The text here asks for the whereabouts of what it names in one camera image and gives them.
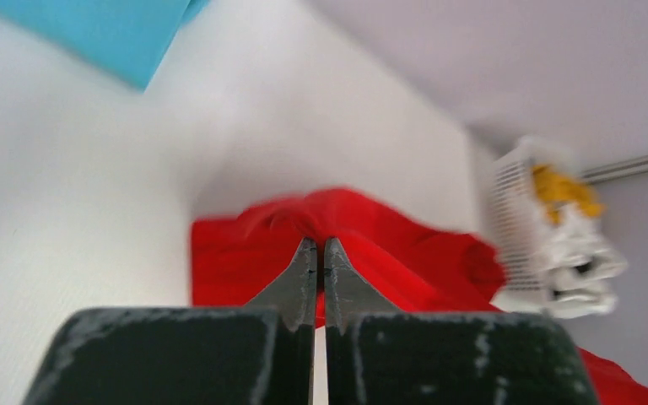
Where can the folded light blue t-shirt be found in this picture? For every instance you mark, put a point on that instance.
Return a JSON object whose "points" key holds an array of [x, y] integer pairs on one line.
{"points": [[127, 39]]}

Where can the red t-shirt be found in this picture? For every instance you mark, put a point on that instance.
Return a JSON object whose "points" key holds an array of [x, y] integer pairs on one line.
{"points": [[417, 267]]}

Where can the white crumpled t-shirt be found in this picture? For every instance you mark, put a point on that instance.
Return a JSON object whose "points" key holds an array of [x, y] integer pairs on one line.
{"points": [[579, 264]]}

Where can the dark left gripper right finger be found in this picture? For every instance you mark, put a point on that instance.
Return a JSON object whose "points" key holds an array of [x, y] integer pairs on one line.
{"points": [[380, 354]]}

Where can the yellow crumpled t-shirt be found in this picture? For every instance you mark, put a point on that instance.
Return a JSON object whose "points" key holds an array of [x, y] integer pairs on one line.
{"points": [[554, 189]]}

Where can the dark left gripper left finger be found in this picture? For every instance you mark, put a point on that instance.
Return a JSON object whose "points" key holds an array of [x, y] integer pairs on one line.
{"points": [[259, 353]]}

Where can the right aluminium corner post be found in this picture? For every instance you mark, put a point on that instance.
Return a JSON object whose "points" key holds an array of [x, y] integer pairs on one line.
{"points": [[615, 171]]}

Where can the white perforated plastic basket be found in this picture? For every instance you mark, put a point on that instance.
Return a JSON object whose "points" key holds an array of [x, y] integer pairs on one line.
{"points": [[520, 222]]}

